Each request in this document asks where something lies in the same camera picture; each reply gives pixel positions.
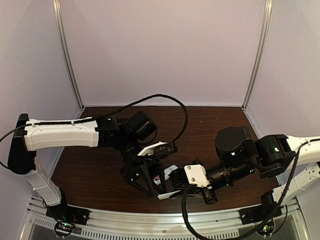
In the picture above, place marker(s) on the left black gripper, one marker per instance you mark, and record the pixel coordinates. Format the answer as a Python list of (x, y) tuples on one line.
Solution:
[(137, 164)]

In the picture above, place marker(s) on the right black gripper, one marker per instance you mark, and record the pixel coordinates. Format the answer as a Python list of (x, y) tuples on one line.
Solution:
[(180, 178)]

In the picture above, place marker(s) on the white remote control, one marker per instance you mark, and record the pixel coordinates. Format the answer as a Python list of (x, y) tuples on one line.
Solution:
[(167, 171)]

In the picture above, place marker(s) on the white battery cover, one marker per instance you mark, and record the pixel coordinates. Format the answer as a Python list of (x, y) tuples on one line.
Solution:
[(166, 195)]

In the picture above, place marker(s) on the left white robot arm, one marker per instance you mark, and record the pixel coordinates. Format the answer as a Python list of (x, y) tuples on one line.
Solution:
[(123, 135)]

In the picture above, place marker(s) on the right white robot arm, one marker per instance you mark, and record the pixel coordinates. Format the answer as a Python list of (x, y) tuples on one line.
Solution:
[(241, 156)]

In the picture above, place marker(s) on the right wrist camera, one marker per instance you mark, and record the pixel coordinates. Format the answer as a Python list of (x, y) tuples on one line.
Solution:
[(192, 174)]

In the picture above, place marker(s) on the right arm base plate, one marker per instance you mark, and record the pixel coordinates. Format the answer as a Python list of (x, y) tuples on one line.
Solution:
[(255, 214)]

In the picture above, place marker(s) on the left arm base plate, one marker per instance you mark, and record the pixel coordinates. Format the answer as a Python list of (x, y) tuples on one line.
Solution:
[(70, 214)]

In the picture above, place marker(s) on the aluminium front rail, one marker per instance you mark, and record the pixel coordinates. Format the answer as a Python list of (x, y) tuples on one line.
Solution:
[(113, 225)]

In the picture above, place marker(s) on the left aluminium frame post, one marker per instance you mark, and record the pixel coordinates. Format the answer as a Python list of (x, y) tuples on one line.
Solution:
[(65, 52)]

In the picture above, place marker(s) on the aluminium frame post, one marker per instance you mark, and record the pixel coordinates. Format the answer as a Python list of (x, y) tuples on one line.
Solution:
[(65, 52), (263, 36)]

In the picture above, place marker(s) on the right aluminium frame post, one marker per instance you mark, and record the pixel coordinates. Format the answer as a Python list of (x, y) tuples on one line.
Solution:
[(263, 36)]

